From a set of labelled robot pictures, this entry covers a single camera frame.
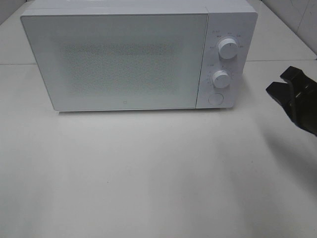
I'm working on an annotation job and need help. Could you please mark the white timer knob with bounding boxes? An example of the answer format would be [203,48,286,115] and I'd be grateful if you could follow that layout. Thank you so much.
[211,70,231,89]

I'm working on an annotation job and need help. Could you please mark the white microwave door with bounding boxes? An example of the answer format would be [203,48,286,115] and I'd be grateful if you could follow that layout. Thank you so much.
[21,14,208,112]

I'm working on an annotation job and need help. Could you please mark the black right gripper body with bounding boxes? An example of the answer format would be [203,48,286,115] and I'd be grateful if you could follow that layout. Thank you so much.
[290,82,317,136]

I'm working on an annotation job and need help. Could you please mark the upper white power knob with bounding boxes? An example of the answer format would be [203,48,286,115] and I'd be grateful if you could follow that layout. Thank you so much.
[217,37,239,60]

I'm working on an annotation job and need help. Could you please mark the round door release button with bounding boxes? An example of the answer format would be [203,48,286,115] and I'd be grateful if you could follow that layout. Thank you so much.
[208,93,224,106]

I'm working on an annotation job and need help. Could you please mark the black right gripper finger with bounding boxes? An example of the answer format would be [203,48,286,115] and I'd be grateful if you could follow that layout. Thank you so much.
[266,82,296,114]
[280,66,317,87]

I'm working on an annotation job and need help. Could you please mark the white microwave oven body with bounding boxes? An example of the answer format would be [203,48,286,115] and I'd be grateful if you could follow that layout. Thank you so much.
[20,0,258,111]

